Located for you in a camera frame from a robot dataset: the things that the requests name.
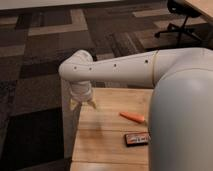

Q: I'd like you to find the dark rectangular box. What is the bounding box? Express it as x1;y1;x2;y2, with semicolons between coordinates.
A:
124;132;150;147

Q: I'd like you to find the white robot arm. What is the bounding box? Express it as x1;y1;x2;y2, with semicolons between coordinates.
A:
59;47;213;171

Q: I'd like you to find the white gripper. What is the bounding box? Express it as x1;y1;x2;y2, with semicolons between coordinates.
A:
70;81;97;110

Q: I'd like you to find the wooden desk in background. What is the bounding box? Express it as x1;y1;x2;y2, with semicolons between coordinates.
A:
184;0;213;23

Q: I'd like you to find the black office chair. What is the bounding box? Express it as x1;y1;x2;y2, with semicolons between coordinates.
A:
154;0;206;48

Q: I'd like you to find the orange pepper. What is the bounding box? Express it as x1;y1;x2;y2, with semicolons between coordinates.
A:
119;112;146;123

